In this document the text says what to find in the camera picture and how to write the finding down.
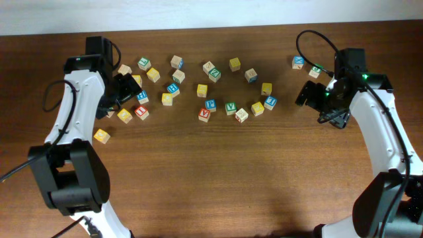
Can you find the yellow block top centre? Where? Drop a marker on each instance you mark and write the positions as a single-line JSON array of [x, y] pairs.
[[234, 64]]

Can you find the plain wood block left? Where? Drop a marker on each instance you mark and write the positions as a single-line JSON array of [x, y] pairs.
[[124, 69]]

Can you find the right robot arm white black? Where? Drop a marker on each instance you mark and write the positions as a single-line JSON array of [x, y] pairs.
[[391, 205]]

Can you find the yellow block right lower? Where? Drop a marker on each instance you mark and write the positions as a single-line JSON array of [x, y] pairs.
[[257, 108]]

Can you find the yellow block far lower left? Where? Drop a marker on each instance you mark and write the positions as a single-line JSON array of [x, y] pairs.
[[102, 136]]

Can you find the yellow block right upper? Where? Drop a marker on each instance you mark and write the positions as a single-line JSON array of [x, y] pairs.
[[266, 89]]

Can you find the yellow G block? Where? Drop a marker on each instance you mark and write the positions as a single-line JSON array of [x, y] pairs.
[[137, 79]]

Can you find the green Z block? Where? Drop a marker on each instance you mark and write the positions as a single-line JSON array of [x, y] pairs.
[[214, 74]]

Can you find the plain wood block blue side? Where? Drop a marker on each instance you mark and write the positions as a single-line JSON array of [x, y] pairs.
[[177, 62]]

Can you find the leaf wood block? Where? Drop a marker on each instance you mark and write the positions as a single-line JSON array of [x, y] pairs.
[[207, 67]]

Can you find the yellow S block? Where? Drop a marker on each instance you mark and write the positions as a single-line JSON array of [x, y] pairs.
[[153, 75], [202, 90]]

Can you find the wood block red side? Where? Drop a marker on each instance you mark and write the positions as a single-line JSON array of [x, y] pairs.
[[109, 115], [241, 115]]

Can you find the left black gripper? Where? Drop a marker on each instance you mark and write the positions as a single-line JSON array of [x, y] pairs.
[[129, 88]]

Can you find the blue P block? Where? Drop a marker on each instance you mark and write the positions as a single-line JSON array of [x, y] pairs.
[[211, 105]]

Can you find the red I block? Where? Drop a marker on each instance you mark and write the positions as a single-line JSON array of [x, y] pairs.
[[142, 112]]

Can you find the wood block red side left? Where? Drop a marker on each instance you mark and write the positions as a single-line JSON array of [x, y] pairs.
[[109, 115]]

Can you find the blue h block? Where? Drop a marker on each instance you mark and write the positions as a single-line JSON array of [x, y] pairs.
[[142, 97], [173, 89]]

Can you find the wood block blue side right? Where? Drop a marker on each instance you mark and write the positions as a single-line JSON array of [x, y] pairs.
[[251, 75]]

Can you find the green V block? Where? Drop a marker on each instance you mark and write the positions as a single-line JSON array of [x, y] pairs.
[[230, 108]]

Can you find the blue H block left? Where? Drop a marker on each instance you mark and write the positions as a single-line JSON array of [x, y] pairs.
[[142, 97]]

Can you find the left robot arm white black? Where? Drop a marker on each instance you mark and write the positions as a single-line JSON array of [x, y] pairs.
[[69, 174]]

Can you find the yellow block centre left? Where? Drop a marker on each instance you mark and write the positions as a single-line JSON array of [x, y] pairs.
[[167, 99]]

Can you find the blue X block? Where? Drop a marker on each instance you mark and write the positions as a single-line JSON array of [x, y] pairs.
[[297, 62]]

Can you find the blue T block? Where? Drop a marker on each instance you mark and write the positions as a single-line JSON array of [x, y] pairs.
[[270, 102]]

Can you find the blue H block upper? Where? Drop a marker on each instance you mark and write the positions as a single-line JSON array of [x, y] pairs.
[[173, 89]]

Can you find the green J block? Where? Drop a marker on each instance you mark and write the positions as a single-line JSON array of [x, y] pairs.
[[315, 71]]

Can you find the plain wood block green side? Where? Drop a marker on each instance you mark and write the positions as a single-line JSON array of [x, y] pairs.
[[178, 76]]

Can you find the green L block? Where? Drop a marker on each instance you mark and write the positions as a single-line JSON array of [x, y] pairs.
[[144, 64]]

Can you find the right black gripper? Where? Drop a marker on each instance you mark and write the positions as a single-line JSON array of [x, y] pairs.
[[338, 118]]

